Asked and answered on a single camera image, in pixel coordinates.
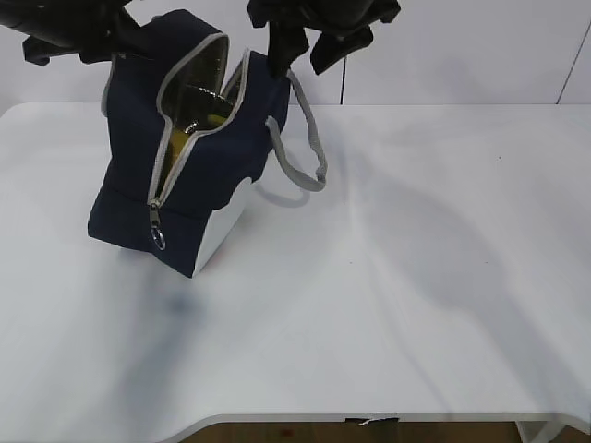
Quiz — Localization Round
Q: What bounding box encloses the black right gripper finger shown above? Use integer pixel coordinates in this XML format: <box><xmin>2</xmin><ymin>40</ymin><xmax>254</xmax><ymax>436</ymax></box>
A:
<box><xmin>267</xmin><ymin>21</ymin><xmax>309</xmax><ymax>78</ymax></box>
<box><xmin>310</xmin><ymin>27</ymin><xmax>374</xmax><ymax>75</ymax></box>

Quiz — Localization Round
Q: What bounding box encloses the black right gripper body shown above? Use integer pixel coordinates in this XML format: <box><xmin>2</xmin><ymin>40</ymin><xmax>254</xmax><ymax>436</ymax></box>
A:
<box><xmin>247</xmin><ymin>0</ymin><xmax>401</xmax><ymax>35</ymax></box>

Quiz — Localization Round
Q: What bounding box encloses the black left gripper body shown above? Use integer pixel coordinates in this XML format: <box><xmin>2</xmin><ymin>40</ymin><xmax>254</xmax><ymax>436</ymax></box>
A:
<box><xmin>21</xmin><ymin>8</ymin><xmax>126</xmax><ymax>66</ymax></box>

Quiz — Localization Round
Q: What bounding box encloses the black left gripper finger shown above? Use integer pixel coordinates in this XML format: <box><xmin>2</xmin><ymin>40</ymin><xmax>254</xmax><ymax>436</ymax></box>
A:
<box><xmin>110</xmin><ymin>8</ymin><xmax>152</xmax><ymax>58</ymax></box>

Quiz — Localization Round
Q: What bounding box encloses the yellow banana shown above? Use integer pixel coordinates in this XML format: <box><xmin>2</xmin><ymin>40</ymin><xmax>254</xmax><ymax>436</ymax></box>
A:
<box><xmin>159</xmin><ymin>112</ymin><xmax>228</xmax><ymax>188</ymax></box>

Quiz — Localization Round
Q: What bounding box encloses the navy blue lunch bag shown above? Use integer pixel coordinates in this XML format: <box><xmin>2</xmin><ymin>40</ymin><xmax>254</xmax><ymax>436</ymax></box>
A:
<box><xmin>88</xmin><ymin>9</ymin><xmax>328</xmax><ymax>277</ymax></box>

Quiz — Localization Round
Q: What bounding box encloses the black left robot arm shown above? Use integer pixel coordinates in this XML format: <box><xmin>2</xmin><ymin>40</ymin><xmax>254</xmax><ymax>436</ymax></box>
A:
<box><xmin>1</xmin><ymin>0</ymin><xmax>156</xmax><ymax>66</ymax></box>

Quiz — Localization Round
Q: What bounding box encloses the black tape on table edge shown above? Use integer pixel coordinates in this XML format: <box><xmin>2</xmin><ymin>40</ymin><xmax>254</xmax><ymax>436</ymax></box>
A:
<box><xmin>344</xmin><ymin>416</ymin><xmax>399</xmax><ymax>426</ymax></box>

